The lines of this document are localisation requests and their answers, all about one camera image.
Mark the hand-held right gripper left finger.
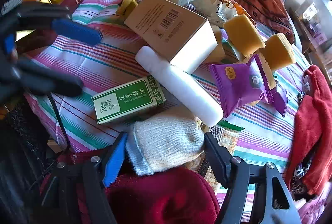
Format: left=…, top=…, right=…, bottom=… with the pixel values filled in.
left=31, top=132, right=129, bottom=224

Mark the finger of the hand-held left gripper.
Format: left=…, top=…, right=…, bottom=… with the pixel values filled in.
left=14, top=58, right=84, bottom=97
left=16, top=2, right=102, bottom=45

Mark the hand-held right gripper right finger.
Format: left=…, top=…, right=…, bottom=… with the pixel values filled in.
left=204, top=132, right=303, bottom=224

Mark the green edged cracker packet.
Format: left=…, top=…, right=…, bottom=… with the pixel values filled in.
left=198, top=120, right=245, bottom=188

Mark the grey sock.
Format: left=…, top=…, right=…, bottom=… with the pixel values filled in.
left=125, top=112, right=205, bottom=176

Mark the yellow sponge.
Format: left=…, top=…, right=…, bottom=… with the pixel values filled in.
left=261, top=34, right=297, bottom=72
left=258, top=54, right=277, bottom=90
left=223, top=14, right=265, bottom=57

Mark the striped bed sheet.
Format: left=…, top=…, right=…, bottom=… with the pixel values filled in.
left=23, top=0, right=325, bottom=224

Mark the mustard yellow sock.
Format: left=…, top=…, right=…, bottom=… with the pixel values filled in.
left=115, top=0, right=140, bottom=18

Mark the maroon fleece garment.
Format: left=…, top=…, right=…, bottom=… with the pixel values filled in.
left=41, top=149, right=221, bottom=224

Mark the green and white box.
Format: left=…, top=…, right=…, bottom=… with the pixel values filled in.
left=92, top=76, right=166, bottom=125

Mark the large purple snack packet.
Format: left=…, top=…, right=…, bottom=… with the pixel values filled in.
left=209, top=54, right=275, bottom=118

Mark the black white patterned cloth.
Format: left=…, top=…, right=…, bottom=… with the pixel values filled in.
left=292, top=160, right=318, bottom=194

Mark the white plastic bottle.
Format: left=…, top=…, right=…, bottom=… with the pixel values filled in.
left=135, top=46, right=224, bottom=128

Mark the small purple snack packet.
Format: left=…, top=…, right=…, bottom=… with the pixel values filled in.
left=270, top=82, right=289, bottom=118

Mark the beige cardboard box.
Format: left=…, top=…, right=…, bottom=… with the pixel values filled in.
left=124, top=0, right=218, bottom=75

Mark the red cloth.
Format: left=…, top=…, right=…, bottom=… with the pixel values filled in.
left=284, top=65, right=332, bottom=196

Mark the green white snack packet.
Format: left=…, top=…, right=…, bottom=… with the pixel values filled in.
left=222, top=39, right=245, bottom=62

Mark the white and orange snack bag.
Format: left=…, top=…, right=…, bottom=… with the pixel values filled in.
left=189, top=0, right=245, bottom=30

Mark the row of small boxes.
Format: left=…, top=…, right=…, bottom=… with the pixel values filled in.
left=298, top=3, right=328, bottom=45

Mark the black cable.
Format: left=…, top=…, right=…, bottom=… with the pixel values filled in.
left=48, top=94, right=70, bottom=148

